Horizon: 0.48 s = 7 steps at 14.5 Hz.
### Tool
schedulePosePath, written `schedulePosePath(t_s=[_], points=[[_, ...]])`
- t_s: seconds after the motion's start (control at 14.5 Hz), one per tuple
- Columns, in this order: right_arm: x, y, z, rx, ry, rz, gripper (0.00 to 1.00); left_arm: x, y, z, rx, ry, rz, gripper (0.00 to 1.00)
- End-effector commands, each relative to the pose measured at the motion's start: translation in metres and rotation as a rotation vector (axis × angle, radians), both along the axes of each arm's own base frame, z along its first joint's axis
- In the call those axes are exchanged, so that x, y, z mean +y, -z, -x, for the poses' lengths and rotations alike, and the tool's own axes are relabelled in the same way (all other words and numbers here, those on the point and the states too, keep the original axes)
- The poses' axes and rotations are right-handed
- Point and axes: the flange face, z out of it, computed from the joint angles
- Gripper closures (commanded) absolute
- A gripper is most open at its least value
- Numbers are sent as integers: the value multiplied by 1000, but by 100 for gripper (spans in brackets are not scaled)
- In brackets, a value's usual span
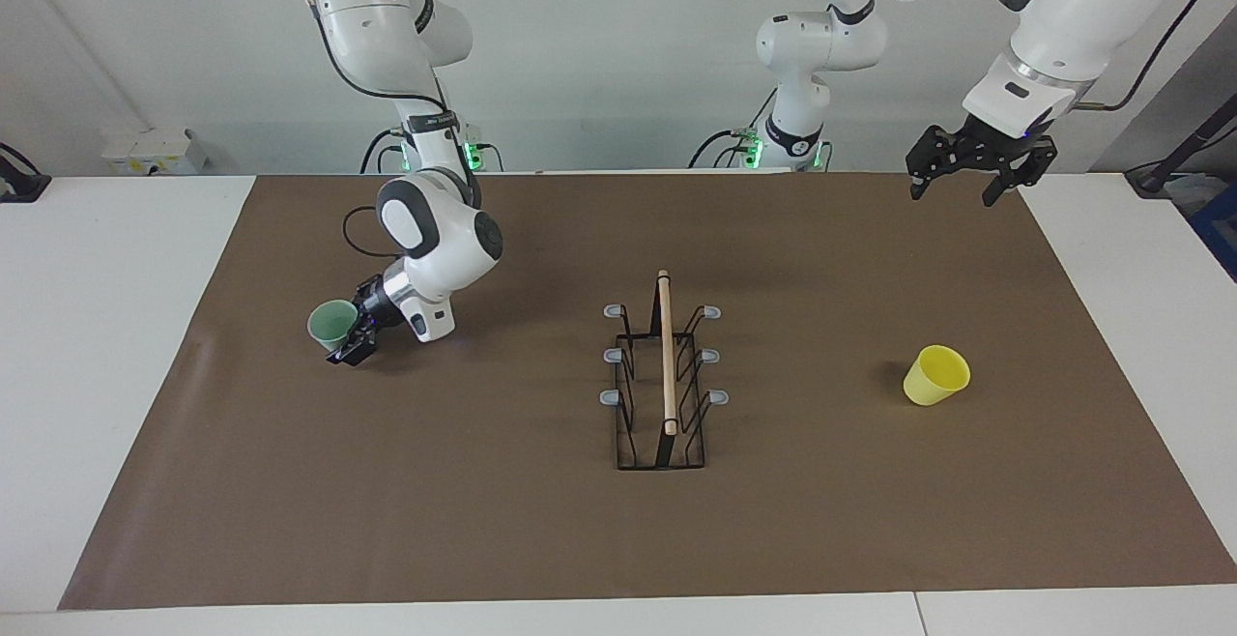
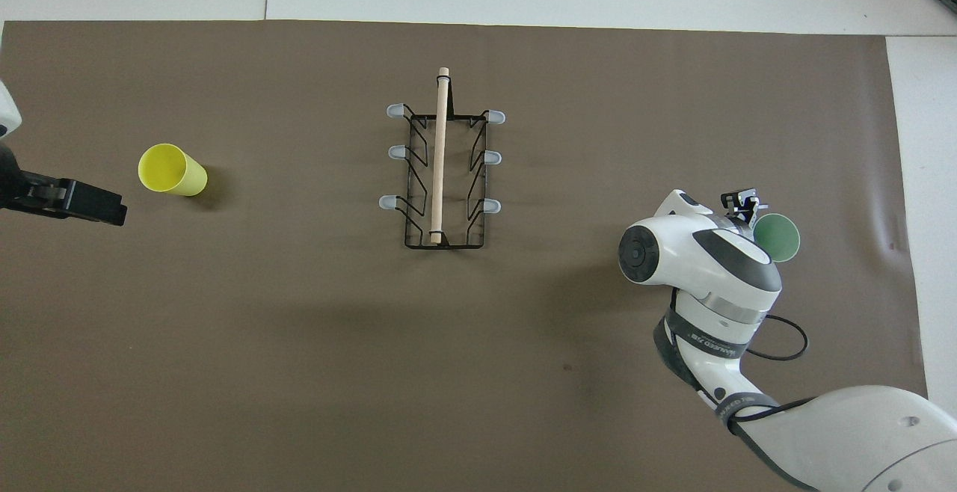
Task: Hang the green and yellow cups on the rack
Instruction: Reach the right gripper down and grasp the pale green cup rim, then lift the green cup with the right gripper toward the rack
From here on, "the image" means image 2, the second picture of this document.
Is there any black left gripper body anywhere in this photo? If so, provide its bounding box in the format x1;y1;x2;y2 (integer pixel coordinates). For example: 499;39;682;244
0;147;31;212

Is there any pale green plastic cup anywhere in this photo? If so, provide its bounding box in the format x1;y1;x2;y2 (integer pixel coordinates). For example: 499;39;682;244
753;213;801;262

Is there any yellow plastic cup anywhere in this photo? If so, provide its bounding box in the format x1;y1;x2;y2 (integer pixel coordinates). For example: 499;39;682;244
138;143;209;197

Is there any brown table mat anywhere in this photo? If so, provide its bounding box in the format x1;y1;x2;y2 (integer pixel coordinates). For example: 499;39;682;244
0;19;932;492

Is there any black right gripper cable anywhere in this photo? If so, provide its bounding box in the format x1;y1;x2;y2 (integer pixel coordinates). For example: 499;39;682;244
725;315;810;437

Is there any black wire cup rack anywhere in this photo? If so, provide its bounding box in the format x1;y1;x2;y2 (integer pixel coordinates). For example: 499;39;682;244
378;67;507;250

